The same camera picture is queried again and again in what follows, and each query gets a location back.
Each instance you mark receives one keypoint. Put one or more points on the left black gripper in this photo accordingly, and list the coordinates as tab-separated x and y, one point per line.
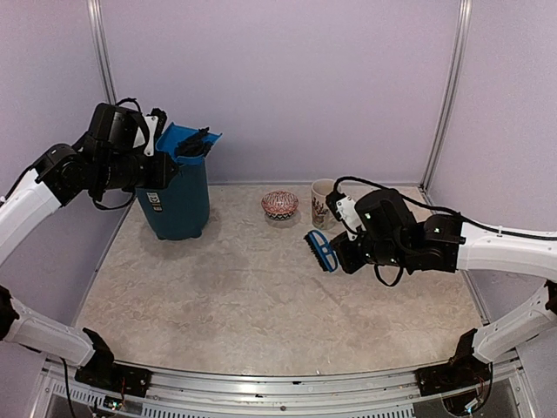
163	173

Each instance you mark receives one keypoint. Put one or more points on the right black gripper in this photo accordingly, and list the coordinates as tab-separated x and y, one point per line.
350	263

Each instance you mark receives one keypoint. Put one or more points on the blue hand brush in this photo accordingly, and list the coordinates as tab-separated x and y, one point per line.
322	250

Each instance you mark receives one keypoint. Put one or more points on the blue plastic dustpan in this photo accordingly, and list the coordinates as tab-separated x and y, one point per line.
175	134

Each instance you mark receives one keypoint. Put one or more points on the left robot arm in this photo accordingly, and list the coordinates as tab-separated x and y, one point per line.
117	152

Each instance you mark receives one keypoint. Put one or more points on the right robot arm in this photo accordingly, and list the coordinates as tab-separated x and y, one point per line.
380	230

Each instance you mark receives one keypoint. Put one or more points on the pile of coloured paper scraps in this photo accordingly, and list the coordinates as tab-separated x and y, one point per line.
194	145

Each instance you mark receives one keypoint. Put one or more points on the cream ceramic mug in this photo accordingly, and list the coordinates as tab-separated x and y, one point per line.
322	217

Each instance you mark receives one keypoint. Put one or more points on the teal plastic waste bin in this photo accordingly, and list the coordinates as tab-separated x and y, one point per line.
181	210

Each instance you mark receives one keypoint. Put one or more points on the patterned red ceramic bowl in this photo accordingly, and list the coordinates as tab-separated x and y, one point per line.
280	205

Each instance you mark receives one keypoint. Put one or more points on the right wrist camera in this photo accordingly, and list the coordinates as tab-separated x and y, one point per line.
342	208

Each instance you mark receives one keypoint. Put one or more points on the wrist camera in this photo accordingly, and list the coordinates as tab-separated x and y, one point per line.
155	122
342	208

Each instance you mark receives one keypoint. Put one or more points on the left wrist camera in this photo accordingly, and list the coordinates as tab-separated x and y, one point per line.
155	122

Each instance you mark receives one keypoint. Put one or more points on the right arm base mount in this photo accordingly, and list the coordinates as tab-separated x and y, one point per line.
462	370

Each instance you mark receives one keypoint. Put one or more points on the left aluminium frame post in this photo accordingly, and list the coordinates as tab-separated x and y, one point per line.
100	47

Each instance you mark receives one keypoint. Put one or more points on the aluminium frame post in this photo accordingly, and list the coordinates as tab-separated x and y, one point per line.
450	93
100	47

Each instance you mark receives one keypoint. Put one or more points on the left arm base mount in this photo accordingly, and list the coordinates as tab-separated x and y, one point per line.
101	371

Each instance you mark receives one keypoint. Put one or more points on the front aluminium rail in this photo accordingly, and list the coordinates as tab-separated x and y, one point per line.
171	393

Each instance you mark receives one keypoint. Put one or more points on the right aluminium frame post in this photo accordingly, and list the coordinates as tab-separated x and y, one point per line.
450	93

